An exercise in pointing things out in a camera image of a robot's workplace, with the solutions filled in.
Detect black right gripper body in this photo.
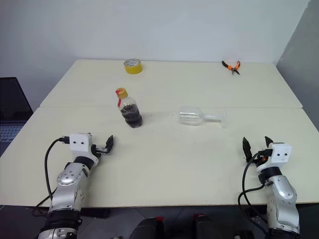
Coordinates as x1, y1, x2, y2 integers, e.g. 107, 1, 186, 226
250, 152, 266, 167

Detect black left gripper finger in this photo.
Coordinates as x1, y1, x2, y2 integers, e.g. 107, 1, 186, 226
104, 135, 115, 154

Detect yellow tape roll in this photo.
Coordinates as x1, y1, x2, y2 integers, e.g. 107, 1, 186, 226
123, 58, 143, 75

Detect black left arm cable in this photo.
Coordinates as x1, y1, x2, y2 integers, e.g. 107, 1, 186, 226
31, 135, 71, 218

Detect yellow bottle cap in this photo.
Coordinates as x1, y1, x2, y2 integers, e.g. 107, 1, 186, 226
115, 87, 129, 99

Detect plastic bottle with dark liquid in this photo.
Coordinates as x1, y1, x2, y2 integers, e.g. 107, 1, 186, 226
115, 95, 144, 129

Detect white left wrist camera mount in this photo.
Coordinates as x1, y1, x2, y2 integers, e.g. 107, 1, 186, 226
69, 133, 101, 166

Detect clear wine glass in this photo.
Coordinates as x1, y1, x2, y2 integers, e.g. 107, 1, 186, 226
178, 106, 227, 129

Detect orange black pliers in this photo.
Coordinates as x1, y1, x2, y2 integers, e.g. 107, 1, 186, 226
221, 60, 241, 76

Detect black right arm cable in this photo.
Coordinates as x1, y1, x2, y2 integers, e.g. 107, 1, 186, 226
237, 148, 273, 225

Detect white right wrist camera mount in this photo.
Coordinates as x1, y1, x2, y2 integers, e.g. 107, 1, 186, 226
256, 142, 292, 173

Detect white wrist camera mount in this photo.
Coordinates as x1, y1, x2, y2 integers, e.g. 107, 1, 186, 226
256, 142, 292, 173
69, 133, 101, 166

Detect dark open laptop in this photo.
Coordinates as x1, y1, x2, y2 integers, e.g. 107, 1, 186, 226
0, 77, 34, 158

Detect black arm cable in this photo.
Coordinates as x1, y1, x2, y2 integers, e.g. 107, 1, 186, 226
237, 148, 273, 225
31, 135, 71, 218

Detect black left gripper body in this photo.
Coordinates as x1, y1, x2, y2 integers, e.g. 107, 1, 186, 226
90, 143, 110, 158

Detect dark rounded shape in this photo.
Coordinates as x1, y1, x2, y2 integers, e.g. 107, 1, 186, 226
193, 213, 225, 239
131, 216, 165, 239

